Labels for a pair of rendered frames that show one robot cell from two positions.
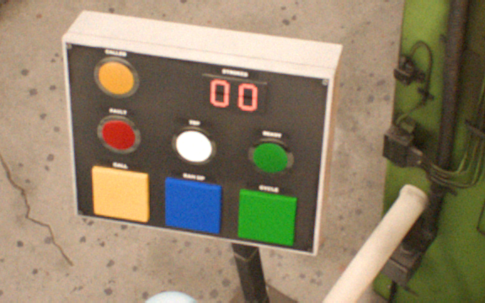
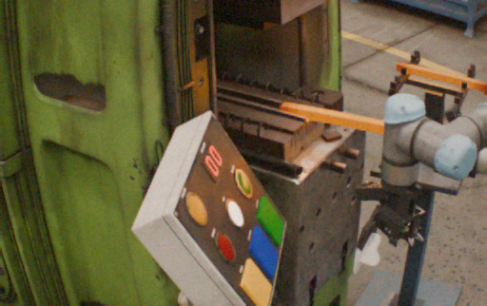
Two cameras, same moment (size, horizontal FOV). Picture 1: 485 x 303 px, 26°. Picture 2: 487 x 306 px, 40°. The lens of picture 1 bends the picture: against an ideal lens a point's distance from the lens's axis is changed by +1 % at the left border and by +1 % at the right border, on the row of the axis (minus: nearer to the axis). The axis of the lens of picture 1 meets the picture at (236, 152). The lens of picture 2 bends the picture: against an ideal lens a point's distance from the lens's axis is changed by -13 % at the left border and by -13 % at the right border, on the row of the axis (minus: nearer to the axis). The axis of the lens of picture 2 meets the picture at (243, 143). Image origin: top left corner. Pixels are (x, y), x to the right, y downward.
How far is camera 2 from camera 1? 1.46 m
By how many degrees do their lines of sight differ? 70
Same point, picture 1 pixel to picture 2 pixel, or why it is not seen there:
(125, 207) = (264, 289)
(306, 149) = (241, 162)
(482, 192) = not seen: hidden behind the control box
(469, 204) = not seen: hidden behind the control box
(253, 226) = (276, 231)
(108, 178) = (249, 279)
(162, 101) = (211, 200)
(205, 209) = (266, 245)
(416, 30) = (152, 135)
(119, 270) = not seen: outside the picture
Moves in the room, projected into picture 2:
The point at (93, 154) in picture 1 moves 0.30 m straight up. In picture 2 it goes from (234, 277) to (225, 109)
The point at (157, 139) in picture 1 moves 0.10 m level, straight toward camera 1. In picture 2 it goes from (229, 229) to (284, 216)
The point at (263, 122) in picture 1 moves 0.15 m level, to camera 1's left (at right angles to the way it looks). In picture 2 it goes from (226, 165) to (246, 210)
